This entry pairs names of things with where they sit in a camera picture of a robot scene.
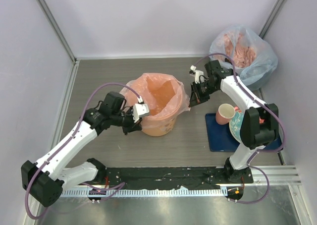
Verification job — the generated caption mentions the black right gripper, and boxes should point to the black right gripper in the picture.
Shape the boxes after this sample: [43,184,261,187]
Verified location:
[189,81,219,108]

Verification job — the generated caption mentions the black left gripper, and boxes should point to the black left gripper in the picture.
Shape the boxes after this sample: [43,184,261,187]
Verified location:
[111,106,142,135]

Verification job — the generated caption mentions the pink translucent trash bag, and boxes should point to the pink translucent trash bag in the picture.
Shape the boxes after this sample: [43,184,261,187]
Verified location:
[126,73,190,129]

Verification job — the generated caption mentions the orange plastic trash bin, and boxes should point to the orange plastic trash bin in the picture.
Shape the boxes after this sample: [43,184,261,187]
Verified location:
[142,79,180,137]

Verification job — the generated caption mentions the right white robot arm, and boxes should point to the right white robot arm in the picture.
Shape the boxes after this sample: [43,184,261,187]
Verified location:
[189,60,279,183]

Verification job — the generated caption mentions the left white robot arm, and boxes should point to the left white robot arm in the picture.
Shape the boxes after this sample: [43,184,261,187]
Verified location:
[21,92,150,208]

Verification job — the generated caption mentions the blue bag of pink bags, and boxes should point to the blue bag of pink bags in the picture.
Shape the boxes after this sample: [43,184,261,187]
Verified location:
[209,25,278,91]

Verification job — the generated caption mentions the pink ceramic mug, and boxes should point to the pink ceramic mug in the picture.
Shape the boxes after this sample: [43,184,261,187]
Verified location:
[215,104,239,125]

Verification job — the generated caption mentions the dark blue tray mat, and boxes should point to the dark blue tray mat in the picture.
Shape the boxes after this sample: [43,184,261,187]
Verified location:
[205,109,282,152]

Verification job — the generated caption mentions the floral ceramic plate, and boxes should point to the floral ceramic plate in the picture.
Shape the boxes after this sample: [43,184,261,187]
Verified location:
[229,110,244,143]

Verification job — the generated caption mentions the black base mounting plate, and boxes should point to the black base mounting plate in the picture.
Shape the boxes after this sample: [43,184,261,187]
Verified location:
[87,167,254,190]

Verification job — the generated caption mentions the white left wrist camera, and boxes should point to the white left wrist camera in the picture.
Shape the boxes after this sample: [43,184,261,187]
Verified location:
[132,96,150,122]

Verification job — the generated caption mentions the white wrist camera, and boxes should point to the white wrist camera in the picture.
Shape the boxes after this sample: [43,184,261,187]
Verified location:
[132,96,150,122]
[189,65,204,84]

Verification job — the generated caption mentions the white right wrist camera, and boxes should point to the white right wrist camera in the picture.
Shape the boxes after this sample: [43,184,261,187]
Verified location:
[189,65,204,84]

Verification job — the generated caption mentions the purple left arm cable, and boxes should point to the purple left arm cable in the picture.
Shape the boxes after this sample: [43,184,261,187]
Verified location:
[24,82,143,220]

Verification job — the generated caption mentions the perforated aluminium rail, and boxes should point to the perforated aluminium rail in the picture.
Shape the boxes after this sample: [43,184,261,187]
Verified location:
[61,187,227,198]

